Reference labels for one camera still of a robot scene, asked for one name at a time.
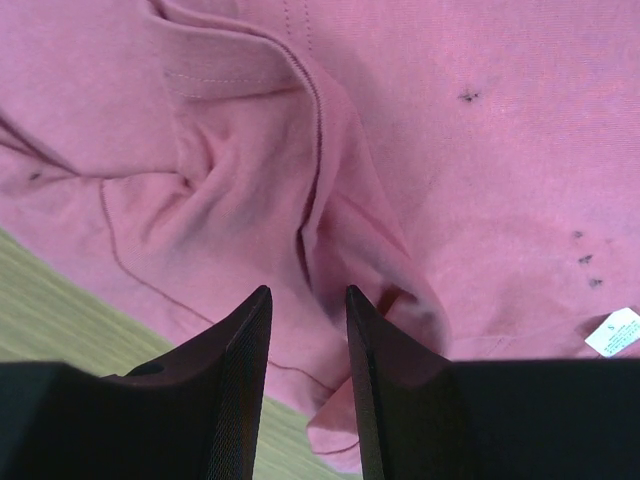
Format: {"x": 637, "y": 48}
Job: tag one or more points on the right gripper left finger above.
{"x": 191, "y": 413}

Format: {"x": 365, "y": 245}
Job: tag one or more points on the pink t-shirt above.
{"x": 472, "y": 166}

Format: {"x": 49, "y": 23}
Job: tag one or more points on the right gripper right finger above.
{"x": 422, "y": 416}

